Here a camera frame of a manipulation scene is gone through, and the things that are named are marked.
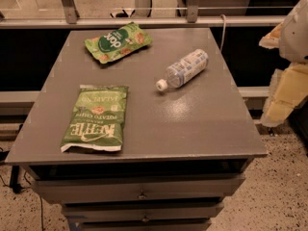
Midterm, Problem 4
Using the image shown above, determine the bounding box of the metal railing frame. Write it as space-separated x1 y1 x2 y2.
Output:
0 0 299 29

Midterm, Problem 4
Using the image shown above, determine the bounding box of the grey drawer cabinet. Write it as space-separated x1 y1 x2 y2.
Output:
7 28 266 231

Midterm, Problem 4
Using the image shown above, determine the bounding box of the white cable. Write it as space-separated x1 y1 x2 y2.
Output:
218 13 227 53

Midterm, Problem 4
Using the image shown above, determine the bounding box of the green snack pouch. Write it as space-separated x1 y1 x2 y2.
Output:
85 22 152 64

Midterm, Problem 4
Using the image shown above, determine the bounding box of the black floor cable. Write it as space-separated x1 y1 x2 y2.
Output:
0 144 46 231

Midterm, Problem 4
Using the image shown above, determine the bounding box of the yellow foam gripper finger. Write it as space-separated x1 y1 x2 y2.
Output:
261 63 308 127

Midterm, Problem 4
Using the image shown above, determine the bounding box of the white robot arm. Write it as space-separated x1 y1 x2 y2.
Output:
259 0 308 127

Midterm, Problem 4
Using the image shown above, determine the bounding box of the clear plastic water bottle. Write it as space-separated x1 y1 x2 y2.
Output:
156 49 209 91

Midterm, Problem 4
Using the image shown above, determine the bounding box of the green jalapeno kettle chip bag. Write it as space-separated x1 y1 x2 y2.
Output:
61 85 129 152

